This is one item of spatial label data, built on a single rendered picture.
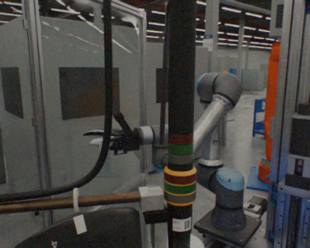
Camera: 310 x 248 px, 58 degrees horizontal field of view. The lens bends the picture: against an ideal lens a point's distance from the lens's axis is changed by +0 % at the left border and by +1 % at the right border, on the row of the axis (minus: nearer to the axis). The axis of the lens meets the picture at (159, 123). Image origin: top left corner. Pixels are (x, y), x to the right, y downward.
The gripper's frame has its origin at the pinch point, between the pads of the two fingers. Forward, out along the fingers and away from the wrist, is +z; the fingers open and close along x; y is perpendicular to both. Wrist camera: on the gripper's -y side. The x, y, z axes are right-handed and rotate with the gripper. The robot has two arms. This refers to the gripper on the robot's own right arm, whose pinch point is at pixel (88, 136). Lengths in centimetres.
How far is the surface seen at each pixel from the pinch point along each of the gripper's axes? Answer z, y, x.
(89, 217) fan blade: 11, -4, -51
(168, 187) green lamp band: 5, -18, -68
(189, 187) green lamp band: 3, -19, -69
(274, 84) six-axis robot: -315, 24, 190
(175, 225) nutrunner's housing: 4, -13, -69
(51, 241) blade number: 18, -2, -52
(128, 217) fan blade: 4, -3, -52
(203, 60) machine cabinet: -280, 4, 323
